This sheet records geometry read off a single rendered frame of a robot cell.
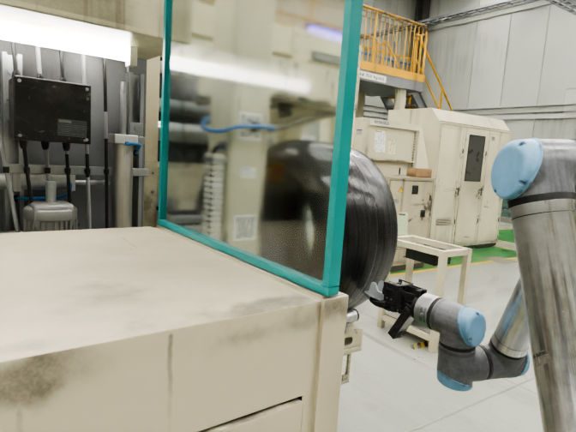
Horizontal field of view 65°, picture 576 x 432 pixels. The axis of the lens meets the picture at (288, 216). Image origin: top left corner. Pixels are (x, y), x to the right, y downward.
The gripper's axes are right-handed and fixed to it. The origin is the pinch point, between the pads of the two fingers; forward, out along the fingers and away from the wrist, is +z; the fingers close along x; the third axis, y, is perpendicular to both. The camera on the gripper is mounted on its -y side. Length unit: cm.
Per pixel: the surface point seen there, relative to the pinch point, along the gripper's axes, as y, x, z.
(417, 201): -9, -395, 278
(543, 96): 228, -1105, 460
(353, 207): 28.0, 11.1, -1.4
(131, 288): 25, 87, -39
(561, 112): 186, -1103, 411
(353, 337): -17.7, -4.0, 8.2
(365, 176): 36.9, 1.5, 4.1
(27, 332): 25, 99, -48
